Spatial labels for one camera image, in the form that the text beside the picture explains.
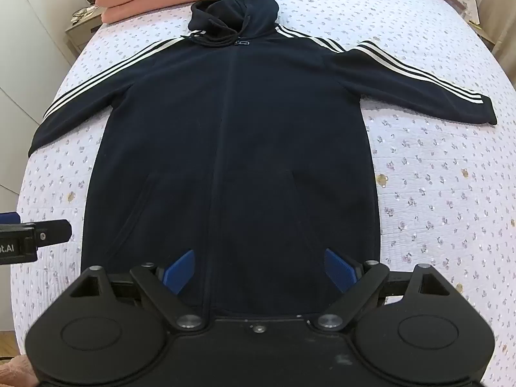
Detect wooden side table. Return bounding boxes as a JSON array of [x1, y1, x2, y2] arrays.
[[463, 8, 497, 54]]

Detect dark cable on nightstand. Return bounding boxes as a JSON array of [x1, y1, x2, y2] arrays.
[[70, 5, 96, 24]]

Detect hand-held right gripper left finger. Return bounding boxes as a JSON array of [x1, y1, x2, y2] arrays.
[[70, 249, 208, 331]]

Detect white wardrobe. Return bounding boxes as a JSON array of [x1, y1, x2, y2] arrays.
[[0, 0, 83, 196]]

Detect floral quilted bedspread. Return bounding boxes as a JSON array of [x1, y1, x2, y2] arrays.
[[10, 0, 516, 387]]

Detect navy striped hooded jacket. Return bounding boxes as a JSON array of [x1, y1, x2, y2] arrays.
[[28, 0, 498, 317]]

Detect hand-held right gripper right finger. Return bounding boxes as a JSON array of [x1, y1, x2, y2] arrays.
[[310, 248, 450, 331]]

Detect beige nightstand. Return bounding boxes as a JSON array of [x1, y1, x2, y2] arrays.
[[65, 6, 103, 52]]

